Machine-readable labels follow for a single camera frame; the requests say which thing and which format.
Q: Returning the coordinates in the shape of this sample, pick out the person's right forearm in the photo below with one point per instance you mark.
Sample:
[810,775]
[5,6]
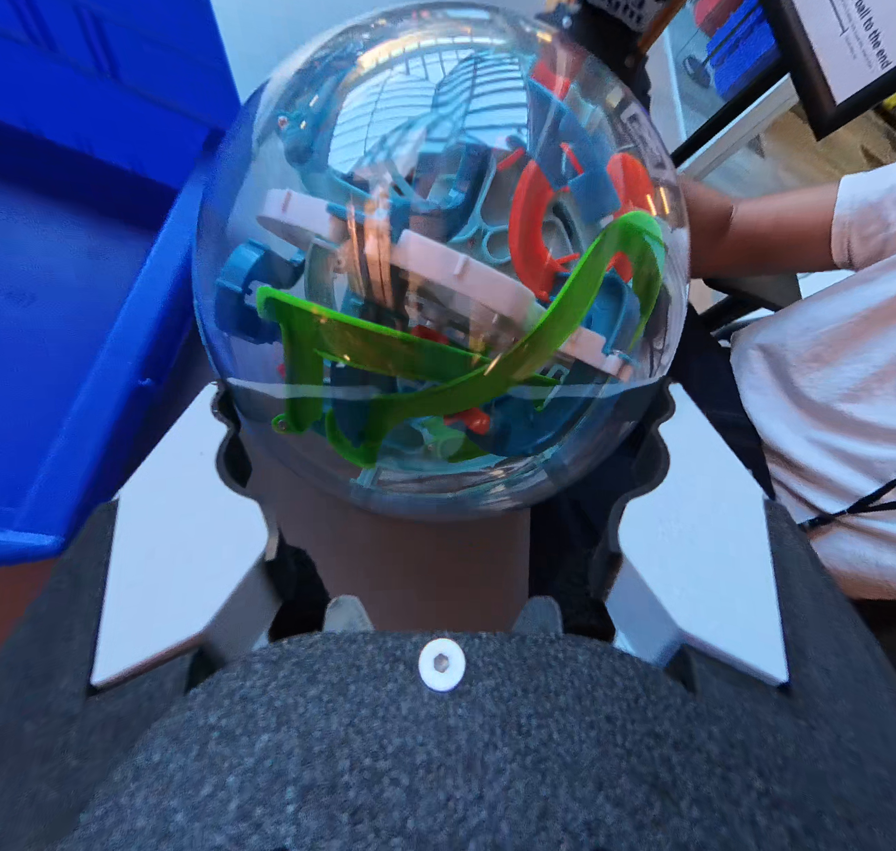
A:
[770,235]

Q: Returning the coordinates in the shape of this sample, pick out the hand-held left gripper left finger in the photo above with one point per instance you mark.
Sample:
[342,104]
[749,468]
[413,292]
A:
[178,550]

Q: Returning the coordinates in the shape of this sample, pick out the person's white shirt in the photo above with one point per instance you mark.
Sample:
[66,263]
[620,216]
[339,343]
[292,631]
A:
[826,410]

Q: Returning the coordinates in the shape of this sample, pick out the blue plastic bin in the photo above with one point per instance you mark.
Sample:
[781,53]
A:
[91,235]

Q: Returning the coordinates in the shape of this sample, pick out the black framed task sign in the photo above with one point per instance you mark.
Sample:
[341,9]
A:
[833,18]

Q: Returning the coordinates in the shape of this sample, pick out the clear plastic maze ball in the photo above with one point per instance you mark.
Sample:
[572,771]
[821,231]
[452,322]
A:
[441,256]

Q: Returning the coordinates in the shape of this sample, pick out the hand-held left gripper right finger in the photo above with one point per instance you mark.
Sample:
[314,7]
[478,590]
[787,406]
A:
[700,557]

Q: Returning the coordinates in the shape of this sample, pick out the black chair armrest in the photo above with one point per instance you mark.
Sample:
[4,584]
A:
[749,298]

